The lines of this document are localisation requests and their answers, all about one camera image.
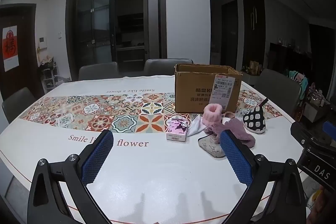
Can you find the purple fluffy cloth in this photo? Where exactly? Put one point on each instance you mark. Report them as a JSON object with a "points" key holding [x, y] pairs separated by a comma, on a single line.
{"points": [[237, 132]]}

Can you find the pink fluffy wristband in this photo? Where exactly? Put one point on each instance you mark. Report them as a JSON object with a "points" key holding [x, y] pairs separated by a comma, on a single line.
{"points": [[213, 112]]}

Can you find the white cloth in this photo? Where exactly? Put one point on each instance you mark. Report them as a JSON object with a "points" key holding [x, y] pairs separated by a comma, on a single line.
{"points": [[195, 127]]}

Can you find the white intercom panel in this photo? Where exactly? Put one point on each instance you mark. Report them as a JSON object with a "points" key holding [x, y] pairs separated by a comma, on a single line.
{"points": [[42, 42]]}

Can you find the black white dotted mitt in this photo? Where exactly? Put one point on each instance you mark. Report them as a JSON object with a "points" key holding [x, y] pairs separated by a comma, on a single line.
{"points": [[254, 120]]}

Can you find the person's right hand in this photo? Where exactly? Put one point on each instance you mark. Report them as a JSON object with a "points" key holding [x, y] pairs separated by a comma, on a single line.
{"points": [[324, 193]]}

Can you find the pink tissue packet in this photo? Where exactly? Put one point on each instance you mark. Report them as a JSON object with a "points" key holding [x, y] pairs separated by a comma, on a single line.
{"points": [[177, 129]]}

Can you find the dark glass sliding door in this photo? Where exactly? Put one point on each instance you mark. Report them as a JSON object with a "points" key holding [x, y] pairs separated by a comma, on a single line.
{"points": [[94, 24]]}

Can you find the brown cardboard box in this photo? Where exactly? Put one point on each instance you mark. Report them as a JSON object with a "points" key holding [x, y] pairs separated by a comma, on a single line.
{"points": [[195, 90]]}

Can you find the cluttered storage rack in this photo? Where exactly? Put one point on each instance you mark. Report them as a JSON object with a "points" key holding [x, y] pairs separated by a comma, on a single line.
{"points": [[50, 74]]}

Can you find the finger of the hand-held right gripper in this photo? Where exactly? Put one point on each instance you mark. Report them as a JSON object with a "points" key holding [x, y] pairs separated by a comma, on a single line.
{"points": [[302, 133], [330, 129]]}

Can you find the yellow snack bags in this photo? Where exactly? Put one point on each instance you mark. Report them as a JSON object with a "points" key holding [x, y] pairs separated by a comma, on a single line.
{"points": [[253, 66]]}

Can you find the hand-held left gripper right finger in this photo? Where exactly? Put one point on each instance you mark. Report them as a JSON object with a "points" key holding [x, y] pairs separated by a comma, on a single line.
{"points": [[236, 159]]}

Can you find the red white wall poster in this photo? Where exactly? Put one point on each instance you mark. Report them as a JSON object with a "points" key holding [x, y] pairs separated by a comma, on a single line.
{"points": [[10, 48]]}

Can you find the pink tape roll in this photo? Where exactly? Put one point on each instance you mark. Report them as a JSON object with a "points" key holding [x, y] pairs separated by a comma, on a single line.
{"points": [[229, 114]]}

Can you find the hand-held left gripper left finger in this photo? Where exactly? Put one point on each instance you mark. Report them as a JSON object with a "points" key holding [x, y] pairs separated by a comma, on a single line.
{"points": [[96, 159]]}

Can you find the grey floral fabric slipper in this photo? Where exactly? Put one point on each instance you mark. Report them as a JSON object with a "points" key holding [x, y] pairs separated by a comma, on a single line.
{"points": [[210, 146]]}

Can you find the silver refrigerator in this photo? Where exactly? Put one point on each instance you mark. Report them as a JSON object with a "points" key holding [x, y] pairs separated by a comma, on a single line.
{"points": [[150, 22]]}

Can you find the dark wooden entrance door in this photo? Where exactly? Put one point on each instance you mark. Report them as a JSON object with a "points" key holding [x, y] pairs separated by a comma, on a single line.
{"points": [[26, 50]]}

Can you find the grey dining chair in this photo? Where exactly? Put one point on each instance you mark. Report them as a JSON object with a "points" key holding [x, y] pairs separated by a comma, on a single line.
{"points": [[162, 66], [278, 87], [18, 104], [98, 70]]}

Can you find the dark sideboard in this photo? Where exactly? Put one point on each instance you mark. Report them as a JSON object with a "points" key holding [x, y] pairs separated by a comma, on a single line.
{"points": [[288, 58]]}

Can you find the colourful clothing pile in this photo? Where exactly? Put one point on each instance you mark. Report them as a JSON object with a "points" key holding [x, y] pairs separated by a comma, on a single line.
{"points": [[299, 81]]}

